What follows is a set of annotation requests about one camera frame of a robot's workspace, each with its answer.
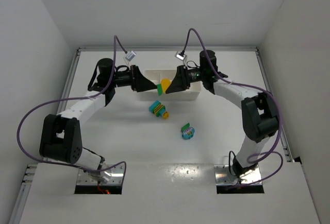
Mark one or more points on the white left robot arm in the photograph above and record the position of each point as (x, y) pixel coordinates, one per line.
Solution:
(61, 138)

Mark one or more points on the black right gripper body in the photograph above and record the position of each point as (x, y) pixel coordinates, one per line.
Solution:
(184, 78)

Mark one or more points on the yellow curved lego brick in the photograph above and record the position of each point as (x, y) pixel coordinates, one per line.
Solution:
(165, 83)

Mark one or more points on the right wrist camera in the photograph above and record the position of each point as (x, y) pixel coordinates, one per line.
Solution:
(180, 56)

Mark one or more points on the bee lego stack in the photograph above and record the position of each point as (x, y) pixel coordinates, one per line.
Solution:
(159, 110)

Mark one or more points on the green square lego brick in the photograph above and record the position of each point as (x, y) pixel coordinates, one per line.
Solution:
(159, 90)

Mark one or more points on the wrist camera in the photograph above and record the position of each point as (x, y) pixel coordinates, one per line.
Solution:
(129, 56)
(180, 56)

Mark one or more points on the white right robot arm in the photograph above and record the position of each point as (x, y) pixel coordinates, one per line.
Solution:
(260, 117)

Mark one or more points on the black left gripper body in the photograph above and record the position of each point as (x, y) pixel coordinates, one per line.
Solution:
(134, 78)

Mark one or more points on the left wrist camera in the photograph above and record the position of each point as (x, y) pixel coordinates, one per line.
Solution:
(129, 56)

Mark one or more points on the white divided container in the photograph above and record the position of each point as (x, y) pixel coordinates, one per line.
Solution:
(156, 76)

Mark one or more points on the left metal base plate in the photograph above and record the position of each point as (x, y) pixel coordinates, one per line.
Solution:
(111, 177)

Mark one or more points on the teal green lego stack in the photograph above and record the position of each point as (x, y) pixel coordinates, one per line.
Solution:
(187, 131)

